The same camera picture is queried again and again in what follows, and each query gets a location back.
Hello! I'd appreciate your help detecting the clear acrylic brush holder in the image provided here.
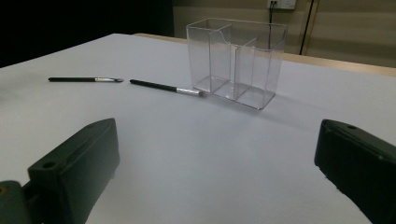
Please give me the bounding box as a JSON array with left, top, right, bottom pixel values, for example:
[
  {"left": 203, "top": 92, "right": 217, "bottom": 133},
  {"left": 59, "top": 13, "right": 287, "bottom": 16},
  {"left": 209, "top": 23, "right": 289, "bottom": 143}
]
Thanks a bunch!
[{"left": 185, "top": 17, "right": 288, "bottom": 111}]

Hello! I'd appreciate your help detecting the black curtain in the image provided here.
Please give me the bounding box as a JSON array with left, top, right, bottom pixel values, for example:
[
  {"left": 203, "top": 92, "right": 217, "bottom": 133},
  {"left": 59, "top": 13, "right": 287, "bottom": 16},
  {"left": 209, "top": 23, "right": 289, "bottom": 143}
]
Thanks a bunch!
[{"left": 0, "top": 0, "right": 175, "bottom": 69}]

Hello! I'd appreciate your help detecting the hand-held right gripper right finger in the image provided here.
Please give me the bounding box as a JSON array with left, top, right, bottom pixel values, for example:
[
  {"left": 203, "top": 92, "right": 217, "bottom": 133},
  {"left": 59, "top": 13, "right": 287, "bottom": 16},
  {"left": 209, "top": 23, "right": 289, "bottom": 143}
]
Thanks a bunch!
[{"left": 313, "top": 119, "right": 396, "bottom": 224}]

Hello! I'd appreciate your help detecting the black pen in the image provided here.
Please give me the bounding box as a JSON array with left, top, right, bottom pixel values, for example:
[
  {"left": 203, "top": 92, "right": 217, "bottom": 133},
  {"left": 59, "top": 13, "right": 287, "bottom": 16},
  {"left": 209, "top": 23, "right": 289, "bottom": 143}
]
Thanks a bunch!
[
  {"left": 48, "top": 77, "right": 125, "bottom": 84},
  {"left": 129, "top": 78, "right": 205, "bottom": 98}
]

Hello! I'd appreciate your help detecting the white wall socket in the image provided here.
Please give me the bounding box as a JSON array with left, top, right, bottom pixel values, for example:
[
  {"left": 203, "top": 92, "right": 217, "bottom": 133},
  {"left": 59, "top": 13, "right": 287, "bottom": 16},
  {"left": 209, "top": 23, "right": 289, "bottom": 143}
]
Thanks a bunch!
[{"left": 266, "top": 0, "right": 297, "bottom": 10}]

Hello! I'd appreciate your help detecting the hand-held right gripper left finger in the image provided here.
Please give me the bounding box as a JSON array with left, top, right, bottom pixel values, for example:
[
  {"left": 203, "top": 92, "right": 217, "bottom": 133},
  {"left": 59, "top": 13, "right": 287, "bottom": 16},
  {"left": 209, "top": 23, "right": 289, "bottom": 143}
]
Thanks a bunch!
[{"left": 27, "top": 117, "right": 121, "bottom": 224}]

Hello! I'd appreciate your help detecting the black power cable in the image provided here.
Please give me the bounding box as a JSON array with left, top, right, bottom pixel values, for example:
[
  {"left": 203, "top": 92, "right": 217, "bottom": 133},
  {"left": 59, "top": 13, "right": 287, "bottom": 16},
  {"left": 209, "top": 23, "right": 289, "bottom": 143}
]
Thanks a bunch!
[{"left": 267, "top": 0, "right": 276, "bottom": 50}]

